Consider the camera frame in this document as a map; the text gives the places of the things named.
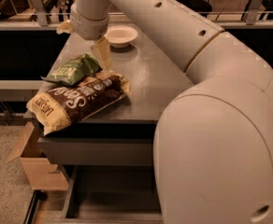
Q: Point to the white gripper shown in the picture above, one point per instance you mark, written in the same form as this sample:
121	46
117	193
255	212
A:
86	28

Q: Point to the green jalapeno chip bag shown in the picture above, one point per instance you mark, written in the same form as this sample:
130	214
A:
74	70

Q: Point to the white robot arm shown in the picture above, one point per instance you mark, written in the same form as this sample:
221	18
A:
213	144

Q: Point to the brown yellow chip bag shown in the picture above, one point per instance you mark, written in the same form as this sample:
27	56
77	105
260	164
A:
61	107

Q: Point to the grey drawer cabinet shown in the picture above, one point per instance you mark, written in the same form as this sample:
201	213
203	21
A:
100	131

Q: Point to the open middle drawer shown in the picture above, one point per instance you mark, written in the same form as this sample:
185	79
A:
112	195

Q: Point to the white bowl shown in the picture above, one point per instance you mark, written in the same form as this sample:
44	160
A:
121	36

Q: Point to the cardboard box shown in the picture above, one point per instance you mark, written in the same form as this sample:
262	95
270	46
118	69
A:
40	173

